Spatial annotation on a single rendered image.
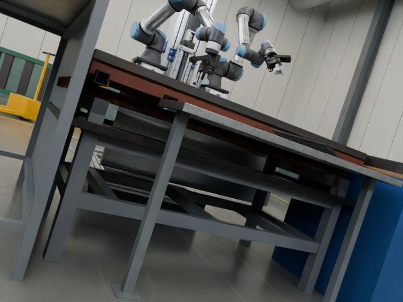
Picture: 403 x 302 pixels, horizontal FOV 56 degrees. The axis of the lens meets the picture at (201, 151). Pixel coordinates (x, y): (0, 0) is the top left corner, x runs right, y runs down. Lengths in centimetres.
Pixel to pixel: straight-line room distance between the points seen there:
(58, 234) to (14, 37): 1067
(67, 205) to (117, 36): 1075
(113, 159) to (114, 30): 994
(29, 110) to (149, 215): 563
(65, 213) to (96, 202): 13
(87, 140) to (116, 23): 1076
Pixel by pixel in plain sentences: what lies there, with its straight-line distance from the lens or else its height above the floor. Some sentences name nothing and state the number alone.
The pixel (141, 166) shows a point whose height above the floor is 36.
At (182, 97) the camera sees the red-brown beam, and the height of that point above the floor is 79.
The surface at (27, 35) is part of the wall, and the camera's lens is 1208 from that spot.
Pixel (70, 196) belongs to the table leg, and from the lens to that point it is 159.
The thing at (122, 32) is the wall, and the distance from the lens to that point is 1222.
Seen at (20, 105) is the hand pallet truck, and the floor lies 22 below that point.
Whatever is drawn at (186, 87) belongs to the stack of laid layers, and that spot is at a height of 84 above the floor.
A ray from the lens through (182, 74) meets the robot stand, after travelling 292.
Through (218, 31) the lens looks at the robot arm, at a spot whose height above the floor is 121.
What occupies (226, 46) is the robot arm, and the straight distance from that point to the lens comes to 227.
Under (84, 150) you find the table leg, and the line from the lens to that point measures 156.
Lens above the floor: 66
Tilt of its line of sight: 2 degrees down
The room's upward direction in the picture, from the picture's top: 18 degrees clockwise
